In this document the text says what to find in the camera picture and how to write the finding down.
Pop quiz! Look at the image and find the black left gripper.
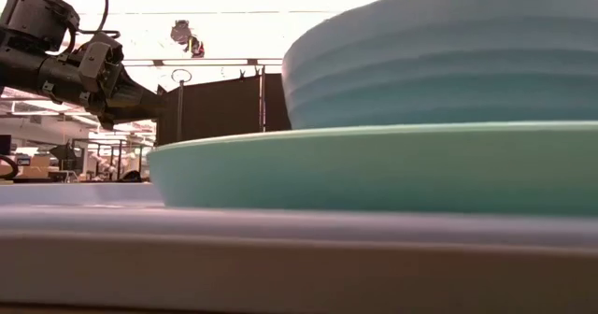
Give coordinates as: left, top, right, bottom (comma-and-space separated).
36, 32, 164, 131

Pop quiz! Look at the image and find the blue plastic tray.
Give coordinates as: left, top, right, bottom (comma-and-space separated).
0, 181, 598, 308

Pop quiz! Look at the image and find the teal plastic plate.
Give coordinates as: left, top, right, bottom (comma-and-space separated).
146, 120, 598, 218

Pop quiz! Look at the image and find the blue plastic bowl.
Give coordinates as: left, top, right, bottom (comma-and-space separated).
281, 0, 598, 131

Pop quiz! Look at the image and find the black metal rack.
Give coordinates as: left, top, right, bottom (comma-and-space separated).
69, 137, 157, 183

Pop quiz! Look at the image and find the black studio lamp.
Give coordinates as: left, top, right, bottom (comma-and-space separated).
49, 143, 79, 171

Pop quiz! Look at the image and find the black partition with feet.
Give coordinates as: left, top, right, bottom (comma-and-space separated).
155, 73, 293, 147

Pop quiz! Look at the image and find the brown cardboard box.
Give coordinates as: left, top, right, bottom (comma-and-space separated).
18, 153, 60, 180

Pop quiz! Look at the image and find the metal pole with ring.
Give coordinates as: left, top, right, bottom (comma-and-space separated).
170, 67, 193, 142

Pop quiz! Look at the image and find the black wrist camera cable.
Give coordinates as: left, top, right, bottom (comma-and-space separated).
54, 0, 121, 39

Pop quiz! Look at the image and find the thin metal upright post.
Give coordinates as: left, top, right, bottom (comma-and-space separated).
259, 64, 267, 133

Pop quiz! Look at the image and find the black looped cable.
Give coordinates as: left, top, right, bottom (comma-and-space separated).
0, 153, 20, 180

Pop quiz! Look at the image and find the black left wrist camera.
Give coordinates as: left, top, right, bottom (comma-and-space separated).
0, 0, 80, 53

